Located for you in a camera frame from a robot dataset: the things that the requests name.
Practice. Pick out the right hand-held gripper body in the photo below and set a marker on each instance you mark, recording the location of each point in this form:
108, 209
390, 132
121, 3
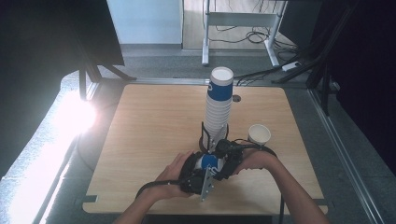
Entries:
232, 151

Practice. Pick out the black metal stand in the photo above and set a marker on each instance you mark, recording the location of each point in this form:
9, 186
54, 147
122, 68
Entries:
325, 81

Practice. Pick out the black tripod stand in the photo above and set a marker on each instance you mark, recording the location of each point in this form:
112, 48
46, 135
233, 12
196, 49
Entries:
82, 84

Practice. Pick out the stack of white paper cups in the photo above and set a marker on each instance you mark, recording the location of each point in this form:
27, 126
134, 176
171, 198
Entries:
219, 105

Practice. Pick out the round table grommet hole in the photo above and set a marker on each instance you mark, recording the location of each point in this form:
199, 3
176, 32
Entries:
237, 98

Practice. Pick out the white metal desk frame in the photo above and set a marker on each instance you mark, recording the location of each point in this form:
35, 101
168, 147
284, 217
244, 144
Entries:
238, 19

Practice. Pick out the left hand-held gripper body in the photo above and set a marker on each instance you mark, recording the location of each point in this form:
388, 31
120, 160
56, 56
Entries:
194, 185

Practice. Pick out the aluminium floor rail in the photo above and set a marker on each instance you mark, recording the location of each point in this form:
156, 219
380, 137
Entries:
342, 146

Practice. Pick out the white panel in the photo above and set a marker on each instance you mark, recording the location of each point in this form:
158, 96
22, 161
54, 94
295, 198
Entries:
143, 21

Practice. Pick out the black curtain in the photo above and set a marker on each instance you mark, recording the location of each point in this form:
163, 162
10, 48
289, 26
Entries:
367, 77
40, 62

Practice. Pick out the blue and white paper cup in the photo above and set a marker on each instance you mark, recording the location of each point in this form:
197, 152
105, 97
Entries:
209, 161
259, 134

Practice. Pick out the white power strip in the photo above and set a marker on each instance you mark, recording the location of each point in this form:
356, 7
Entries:
291, 66

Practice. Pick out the person's left hand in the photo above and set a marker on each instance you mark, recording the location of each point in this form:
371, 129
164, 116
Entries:
169, 183

